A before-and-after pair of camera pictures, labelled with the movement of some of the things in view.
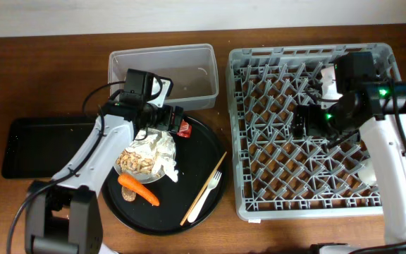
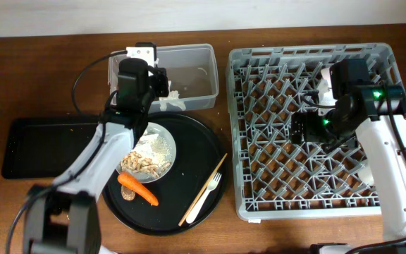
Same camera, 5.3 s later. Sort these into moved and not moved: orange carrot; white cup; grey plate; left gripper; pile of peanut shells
Moved: left gripper
Not moved: grey plate; orange carrot; white cup; pile of peanut shells
